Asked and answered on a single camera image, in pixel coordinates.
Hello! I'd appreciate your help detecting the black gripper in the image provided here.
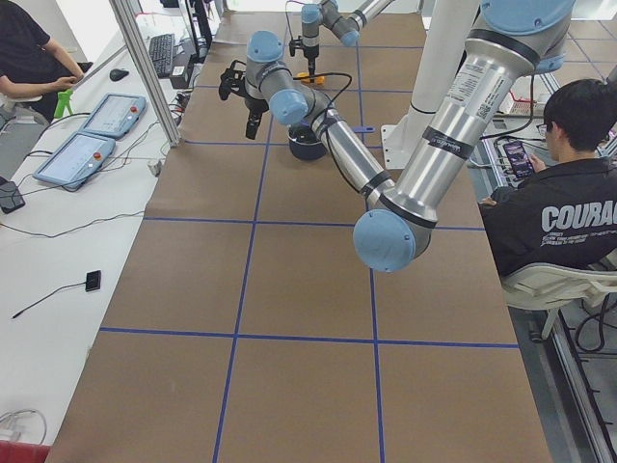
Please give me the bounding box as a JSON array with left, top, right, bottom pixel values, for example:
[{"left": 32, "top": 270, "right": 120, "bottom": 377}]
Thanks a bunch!
[
  {"left": 245, "top": 95, "right": 268, "bottom": 140},
  {"left": 303, "top": 45, "right": 319, "bottom": 76}
]

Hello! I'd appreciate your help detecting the yellow corn cob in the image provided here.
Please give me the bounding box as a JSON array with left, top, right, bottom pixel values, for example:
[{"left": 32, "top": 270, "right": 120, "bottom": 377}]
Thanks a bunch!
[{"left": 296, "top": 72, "right": 325, "bottom": 85}]

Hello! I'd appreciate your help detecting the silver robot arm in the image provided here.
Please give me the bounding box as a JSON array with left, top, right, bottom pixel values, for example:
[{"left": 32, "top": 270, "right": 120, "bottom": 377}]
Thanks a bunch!
[
  {"left": 289, "top": 0, "right": 391, "bottom": 80},
  {"left": 243, "top": 1, "right": 574, "bottom": 272}
]

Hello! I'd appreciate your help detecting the dark blue saucepan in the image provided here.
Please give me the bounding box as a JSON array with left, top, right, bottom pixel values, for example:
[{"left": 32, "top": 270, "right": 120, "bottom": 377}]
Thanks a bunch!
[{"left": 288, "top": 122, "right": 372, "bottom": 161}]

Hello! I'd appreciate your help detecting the black keyboard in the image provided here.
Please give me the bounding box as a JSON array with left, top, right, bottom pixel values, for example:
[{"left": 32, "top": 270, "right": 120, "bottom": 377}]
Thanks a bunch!
[{"left": 148, "top": 34, "right": 175, "bottom": 78}]

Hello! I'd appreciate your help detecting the upper teach pendant tablet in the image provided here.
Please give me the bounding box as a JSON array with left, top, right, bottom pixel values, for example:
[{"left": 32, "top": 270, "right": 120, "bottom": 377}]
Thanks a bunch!
[{"left": 80, "top": 93, "right": 147, "bottom": 140}]

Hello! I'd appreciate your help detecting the teach pendant tablet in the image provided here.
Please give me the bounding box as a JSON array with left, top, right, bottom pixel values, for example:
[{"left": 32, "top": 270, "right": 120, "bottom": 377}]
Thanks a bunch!
[
  {"left": 33, "top": 131, "right": 116, "bottom": 192},
  {"left": 80, "top": 93, "right": 147, "bottom": 140}
]

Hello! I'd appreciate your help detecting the black computer mouse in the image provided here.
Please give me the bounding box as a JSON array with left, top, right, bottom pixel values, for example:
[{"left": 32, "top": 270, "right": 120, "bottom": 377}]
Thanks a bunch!
[{"left": 109, "top": 68, "right": 129, "bottom": 82}]

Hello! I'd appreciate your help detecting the lower teach pendant tablet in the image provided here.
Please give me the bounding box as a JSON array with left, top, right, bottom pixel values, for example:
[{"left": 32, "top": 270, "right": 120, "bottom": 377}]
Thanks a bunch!
[{"left": 33, "top": 131, "right": 116, "bottom": 192}]

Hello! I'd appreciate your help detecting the green clamp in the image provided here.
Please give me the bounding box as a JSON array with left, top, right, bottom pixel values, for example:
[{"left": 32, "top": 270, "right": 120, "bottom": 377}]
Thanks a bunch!
[{"left": 54, "top": 89, "right": 73, "bottom": 119}]

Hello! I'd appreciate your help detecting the small black square pad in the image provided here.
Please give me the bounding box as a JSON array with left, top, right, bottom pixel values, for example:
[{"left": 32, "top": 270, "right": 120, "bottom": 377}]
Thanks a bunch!
[{"left": 85, "top": 270, "right": 102, "bottom": 292}]

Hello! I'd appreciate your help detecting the person in black shirt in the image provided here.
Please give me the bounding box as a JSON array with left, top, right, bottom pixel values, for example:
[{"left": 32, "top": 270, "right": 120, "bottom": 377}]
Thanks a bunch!
[{"left": 1, "top": 1, "right": 92, "bottom": 122}]

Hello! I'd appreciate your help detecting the smartphone in hands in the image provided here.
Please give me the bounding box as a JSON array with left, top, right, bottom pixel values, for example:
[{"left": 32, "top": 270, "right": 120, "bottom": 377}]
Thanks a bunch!
[{"left": 503, "top": 140, "right": 534, "bottom": 179}]

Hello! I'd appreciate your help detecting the black device on desk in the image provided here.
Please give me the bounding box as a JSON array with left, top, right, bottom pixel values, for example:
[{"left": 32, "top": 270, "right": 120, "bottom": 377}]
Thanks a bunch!
[{"left": 0, "top": 177, "right": 25, "bottom": 214}]

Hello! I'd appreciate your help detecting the person in black jacket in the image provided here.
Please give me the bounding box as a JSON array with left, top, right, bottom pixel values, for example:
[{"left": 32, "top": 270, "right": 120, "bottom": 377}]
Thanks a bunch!
[{"left": 479, "top": 79, "right": 616, "bottom": 276}]

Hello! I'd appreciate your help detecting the white chair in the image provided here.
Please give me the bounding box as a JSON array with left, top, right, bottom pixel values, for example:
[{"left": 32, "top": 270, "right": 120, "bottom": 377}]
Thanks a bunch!
[{"left": 500, "top": 263, "right": 616, "bottom": 340}]

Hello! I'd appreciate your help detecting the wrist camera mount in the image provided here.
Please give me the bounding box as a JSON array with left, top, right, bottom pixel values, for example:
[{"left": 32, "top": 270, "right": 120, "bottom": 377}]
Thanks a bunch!
[
  {"left": 218, "top": 60, "right": 246, "bottom": 101},
  {"left": 288, "top": 36, "right": 304, "bottom": 57}
]

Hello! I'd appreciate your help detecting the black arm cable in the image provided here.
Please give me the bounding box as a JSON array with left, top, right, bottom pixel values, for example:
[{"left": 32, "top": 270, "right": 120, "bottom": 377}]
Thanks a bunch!
[{"left": 301, "top": 71, "right": 354, "bottom": 146}]

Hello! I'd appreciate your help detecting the aluminium frame post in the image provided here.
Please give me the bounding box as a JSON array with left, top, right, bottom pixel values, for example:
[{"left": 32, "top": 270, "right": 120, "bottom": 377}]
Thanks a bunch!
[{"left": 109, "top": 0, "right": 180, "bottom": 148}]

